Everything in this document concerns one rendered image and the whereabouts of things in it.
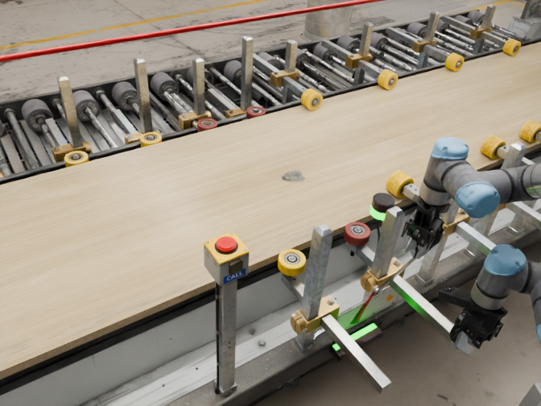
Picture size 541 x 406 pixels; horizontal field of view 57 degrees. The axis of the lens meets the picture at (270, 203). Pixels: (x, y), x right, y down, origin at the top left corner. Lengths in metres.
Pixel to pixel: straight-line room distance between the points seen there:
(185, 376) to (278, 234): 0.49
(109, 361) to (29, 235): 0.44
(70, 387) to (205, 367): 0.37
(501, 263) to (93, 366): 1.03
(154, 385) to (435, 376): 1.34
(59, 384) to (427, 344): 1.67
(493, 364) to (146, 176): 1.75
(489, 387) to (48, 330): 1.84
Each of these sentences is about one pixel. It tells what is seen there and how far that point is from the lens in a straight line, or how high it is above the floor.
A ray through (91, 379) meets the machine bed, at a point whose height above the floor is 0.71.
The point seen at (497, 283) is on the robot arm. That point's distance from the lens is 1.23.
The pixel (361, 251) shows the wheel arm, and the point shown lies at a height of 0.86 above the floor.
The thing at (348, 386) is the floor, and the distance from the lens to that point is 2.29.
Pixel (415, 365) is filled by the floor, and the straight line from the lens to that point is 2.43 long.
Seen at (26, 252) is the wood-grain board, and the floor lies 0.90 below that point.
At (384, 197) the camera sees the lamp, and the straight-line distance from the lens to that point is 1.37.
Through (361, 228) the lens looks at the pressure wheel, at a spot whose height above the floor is 0.90.
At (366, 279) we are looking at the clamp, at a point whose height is 0.86.
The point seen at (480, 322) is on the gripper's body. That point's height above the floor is 0.97.
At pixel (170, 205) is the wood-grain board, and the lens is 1.62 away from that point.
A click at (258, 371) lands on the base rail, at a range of 1.44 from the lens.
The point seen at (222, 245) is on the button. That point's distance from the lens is 0.99.
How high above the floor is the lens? 1.92
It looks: 39 degrees down
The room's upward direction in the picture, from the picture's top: 4 degrees clockwise
